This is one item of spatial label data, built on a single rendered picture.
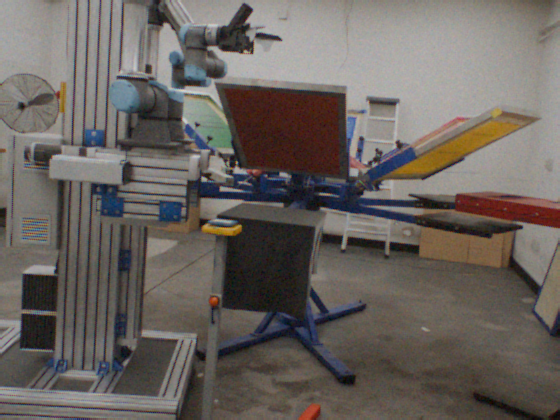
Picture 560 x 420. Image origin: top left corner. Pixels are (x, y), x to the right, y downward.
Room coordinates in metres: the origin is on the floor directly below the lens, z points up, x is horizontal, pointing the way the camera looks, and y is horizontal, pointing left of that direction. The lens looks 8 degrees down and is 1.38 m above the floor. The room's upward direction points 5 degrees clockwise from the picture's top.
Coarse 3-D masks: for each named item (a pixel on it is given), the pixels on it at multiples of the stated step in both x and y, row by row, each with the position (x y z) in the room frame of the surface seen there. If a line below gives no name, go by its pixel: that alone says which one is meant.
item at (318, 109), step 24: (288, 96) 2.72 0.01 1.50; (312, 96) 2.69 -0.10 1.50; (288, 120) 2.89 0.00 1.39; (312, 120) 2.85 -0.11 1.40; (336, 120) 2.82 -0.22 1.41; (288, 144) 3.08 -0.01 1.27; (312, 144) 3.04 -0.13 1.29; (336, 144) 3.00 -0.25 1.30; (312, 168) 3.25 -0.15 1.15; (336, 168) 3.21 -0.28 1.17
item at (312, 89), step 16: (224, 80) 2.73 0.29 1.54; (240, 80) 2.72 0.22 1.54; (256, 80) 2.71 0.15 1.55; (272, 80) 2.70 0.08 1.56; (224, 96) 2.81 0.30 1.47; (336, 96) 2.66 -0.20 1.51; (224, 112) 2.92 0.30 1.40; (240, 144) 3.16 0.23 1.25; (240, 160) 3.31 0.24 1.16; (336, 176) 3.28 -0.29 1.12
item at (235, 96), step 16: (240, 96) 2.79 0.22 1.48; (256, 96) 2.76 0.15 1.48; (272, 96) 2.74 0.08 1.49; (240, 112) 2.90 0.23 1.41; (256, 112) 2.88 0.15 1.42; (272, 112) 2.85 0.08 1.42; (240, 128) 3.02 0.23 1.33; (256, 128) 3.00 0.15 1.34; (272, 128) 2.97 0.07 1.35; (256, 144) 3.13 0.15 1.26; (272, 144) 3.10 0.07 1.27; (256, 160) 3.28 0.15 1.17; (272, 160) 3.25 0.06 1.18; (288, 160) 3.22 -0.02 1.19
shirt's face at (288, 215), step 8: (232, 208) 2.90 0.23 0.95; (240, 208) 2.93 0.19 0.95; (248, 208) 2.95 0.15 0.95; (256, 208) 2.98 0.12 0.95; (264, 208) 3.00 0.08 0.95; (272, 208) 3.03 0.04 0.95; (280, 208) 3.06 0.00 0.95; (288, 208) 3.08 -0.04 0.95; (232, 216) 2.67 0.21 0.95; (240, 216) 2.68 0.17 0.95; (248, 216) 2.70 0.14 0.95; (256, 216) 2.73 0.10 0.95; (264, 216) 2.75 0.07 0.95; (272, 216) 2.77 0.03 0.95; (280, 216) 2.79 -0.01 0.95; (288, 216) 2.81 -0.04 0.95; (296, 216) 2.84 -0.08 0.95; (304, 216) 2.86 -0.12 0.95; (312, 216) 2.88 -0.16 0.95; (320, 216) 2.91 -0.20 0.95; (304, 224) 2.63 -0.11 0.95; (312, 224) 2.65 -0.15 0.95
